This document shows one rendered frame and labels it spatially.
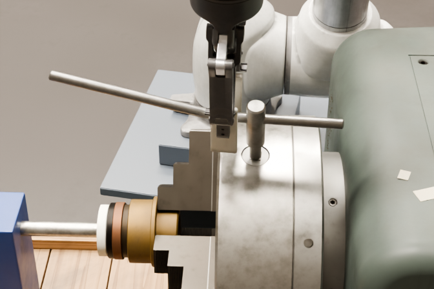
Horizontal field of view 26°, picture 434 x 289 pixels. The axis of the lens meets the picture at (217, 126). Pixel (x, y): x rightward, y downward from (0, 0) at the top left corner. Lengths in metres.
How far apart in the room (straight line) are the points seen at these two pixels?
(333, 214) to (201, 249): 0.17
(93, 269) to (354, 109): 0.51
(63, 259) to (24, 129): 1.84
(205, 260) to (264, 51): 0.68
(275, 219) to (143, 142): 0.90
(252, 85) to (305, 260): 0.75
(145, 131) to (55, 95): 1.52
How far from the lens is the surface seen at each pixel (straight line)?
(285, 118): 1.07
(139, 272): 1.48
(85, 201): 2.98
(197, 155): 1.22
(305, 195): 1.10
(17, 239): 1.26
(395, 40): 1.33
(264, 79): 1.79
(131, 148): 1.94
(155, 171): 1.88
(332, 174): 1.17
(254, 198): 1.10
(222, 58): 0.94
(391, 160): 1.10
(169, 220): 1.22
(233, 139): 1.06
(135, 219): 1.22
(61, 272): 1.49
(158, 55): 3.67
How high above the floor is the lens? 1.92
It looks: 36 degrees down
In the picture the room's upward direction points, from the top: straight up
